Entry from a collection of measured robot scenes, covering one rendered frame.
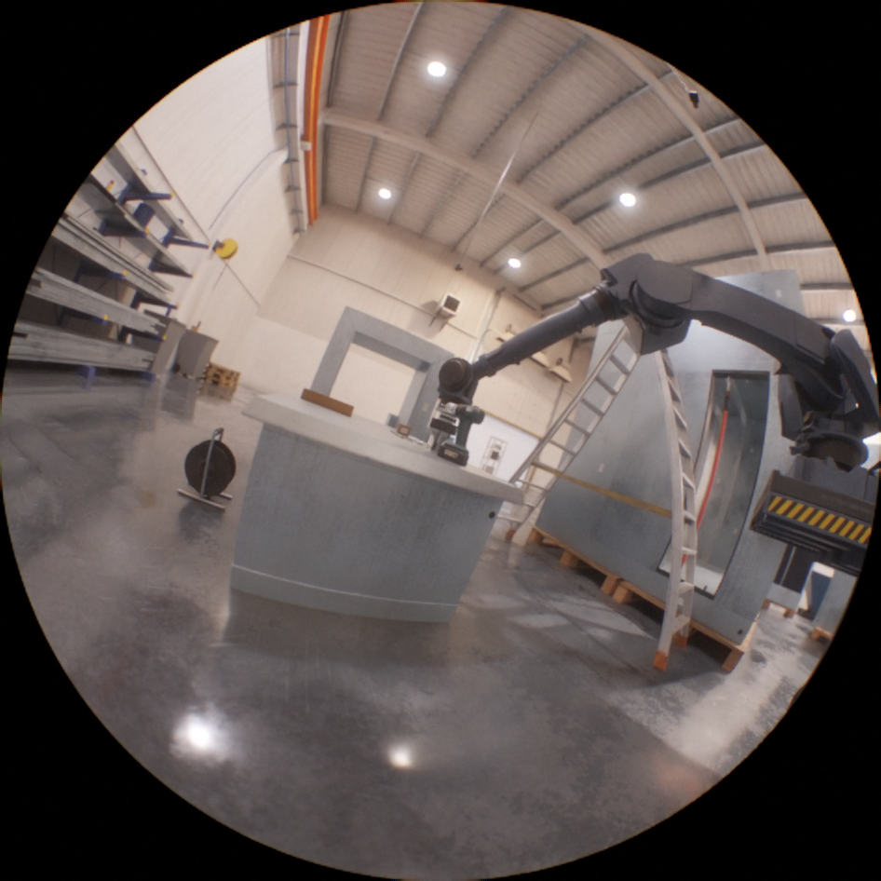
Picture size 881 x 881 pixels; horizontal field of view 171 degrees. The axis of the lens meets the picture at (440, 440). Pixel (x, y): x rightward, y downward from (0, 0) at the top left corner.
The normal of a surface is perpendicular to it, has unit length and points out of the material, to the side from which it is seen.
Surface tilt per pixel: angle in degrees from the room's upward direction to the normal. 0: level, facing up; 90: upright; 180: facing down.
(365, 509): 90
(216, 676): 0
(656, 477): 90
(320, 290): 90
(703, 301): 90
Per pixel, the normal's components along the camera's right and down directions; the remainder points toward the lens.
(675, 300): -0.52, -0.19
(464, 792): 0.36, -0.93
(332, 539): 0.39, 0.16
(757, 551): -0.87, -0.33
